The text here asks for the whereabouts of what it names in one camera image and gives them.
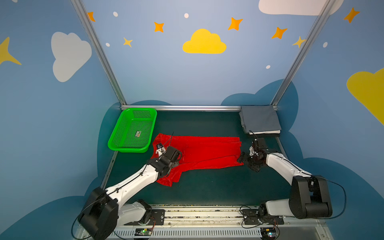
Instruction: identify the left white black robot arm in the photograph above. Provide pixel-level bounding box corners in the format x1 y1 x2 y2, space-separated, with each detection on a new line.
75 147 182 240

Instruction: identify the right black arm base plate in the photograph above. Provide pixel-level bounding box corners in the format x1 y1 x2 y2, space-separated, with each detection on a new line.
240 208 284 226

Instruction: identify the right aluminium frame post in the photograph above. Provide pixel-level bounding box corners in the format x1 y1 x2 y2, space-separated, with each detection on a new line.
270 0 337 111

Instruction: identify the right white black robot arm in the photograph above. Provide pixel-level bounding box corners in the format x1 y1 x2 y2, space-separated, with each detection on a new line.
238 147 333 221

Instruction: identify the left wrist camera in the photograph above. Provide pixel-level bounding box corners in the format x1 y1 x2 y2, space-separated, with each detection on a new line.
156 144 166 156

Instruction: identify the red t shirt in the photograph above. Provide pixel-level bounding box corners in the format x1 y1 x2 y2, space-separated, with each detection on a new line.
153 134 243 187

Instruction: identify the folded white t shirt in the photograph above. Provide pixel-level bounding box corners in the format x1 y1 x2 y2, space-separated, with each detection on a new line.
249 130 281 135

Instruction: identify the right green circuit board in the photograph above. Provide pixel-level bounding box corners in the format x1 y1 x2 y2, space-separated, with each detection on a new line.
260 228 278 240

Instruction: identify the aluminium frame post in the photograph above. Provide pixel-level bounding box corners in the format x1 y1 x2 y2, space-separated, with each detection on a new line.
71 0 127 111
270 0 337 111

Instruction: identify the folded black t shirt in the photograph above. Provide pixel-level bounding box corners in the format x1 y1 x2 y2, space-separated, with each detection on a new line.
249 133 280 138

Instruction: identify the folded grey t shirt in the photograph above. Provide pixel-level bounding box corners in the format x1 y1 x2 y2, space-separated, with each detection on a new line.
239 106 282 134

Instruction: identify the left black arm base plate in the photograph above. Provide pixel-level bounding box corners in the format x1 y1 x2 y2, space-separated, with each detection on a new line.
130 209 165 226

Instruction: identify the green circuit board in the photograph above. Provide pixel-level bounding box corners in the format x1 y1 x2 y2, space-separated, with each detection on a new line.
135 229 153 237
260 228 278 240

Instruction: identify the rear aluminium frame bar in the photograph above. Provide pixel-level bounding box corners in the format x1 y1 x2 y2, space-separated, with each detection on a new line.
120 104 279 113

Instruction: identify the left green circuit board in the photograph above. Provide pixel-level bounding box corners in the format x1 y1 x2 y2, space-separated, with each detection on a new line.
135 229 153 237

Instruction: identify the left aluminium frame post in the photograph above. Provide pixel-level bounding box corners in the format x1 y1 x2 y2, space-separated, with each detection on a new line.
71 0 127 111

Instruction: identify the green plastic mesh basket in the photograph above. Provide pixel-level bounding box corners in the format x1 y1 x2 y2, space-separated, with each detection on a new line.
108 108 158 153

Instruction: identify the aluminium mounting rail bench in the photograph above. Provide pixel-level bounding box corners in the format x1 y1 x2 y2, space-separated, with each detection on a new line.
73 204 334 240

